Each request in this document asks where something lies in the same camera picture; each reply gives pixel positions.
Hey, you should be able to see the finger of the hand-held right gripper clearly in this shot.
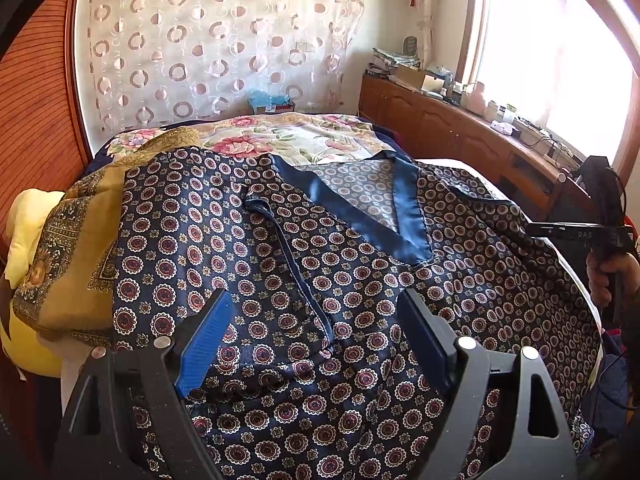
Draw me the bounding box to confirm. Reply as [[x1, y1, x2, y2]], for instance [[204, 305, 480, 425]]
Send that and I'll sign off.
[[525, 221, 568, 237]]

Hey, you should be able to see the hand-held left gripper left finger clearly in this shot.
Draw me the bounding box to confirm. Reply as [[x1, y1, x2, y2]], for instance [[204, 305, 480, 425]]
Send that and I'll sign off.
[[50, 287, 236, 480]]

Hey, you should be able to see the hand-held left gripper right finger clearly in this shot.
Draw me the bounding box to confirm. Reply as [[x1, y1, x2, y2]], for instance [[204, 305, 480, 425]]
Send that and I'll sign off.
[[399, 287, 578, 480]]

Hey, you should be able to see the navy patterned satin garment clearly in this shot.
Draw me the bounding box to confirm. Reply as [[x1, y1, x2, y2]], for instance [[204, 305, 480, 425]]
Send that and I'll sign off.
[[112, 147, 603, 480]]

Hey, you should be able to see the person's right hand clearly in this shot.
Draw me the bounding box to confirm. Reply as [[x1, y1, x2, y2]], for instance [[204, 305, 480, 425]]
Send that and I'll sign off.
[[586, 249, 640, 311]]

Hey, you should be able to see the gold patterned cloth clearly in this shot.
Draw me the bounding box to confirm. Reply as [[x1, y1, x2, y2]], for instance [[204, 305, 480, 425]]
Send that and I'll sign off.
[[12, 127, 201, 346]]

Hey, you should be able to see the wooden sideboard cabinet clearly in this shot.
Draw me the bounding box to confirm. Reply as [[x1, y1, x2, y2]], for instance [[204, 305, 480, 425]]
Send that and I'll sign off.
[[357, 72, 596, 221]]

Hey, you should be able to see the window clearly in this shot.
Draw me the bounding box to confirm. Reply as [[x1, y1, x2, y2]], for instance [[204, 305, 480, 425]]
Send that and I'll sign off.
[[460, 0, 640, 161]]

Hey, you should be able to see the navy bed sheet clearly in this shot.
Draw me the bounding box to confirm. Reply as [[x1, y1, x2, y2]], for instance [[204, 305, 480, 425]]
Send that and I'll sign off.
[[370, 120, 402, 155]]

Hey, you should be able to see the cardboard box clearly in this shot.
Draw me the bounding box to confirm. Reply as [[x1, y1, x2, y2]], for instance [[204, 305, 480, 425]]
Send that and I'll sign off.
[[395, 64, 432, 90]]

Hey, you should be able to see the yellow plush pillow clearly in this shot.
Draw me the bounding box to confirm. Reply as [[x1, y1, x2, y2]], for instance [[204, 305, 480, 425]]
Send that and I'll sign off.
[[0, 187, 68, 377]]

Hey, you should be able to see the rose floral blanket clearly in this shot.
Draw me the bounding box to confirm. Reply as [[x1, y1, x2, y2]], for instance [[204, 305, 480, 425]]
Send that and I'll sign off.
[[95, 112, 401, 171]]

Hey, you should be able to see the stack of folded cloths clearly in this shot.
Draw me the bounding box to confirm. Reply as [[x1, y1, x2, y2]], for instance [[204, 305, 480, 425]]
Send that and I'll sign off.
[[372, 47, 421, 68]]

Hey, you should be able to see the cream window curtain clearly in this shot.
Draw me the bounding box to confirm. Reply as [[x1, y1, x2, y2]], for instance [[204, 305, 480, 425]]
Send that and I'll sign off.
[[414, 0, 476, 67]]

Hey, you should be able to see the small blue box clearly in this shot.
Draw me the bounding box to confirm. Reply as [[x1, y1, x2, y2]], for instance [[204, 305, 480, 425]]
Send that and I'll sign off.
[[247, 89, 296, 115]]

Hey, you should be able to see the wooden wardrobe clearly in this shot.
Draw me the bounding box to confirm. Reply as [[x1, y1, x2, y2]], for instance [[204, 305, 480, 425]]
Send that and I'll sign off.
[[0, 0, 93, 261]]

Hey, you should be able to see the sheer circle-patterned curtain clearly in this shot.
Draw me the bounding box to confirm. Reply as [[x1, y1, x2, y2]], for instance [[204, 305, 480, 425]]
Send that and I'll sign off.
[[75, 0, 366, 133]]

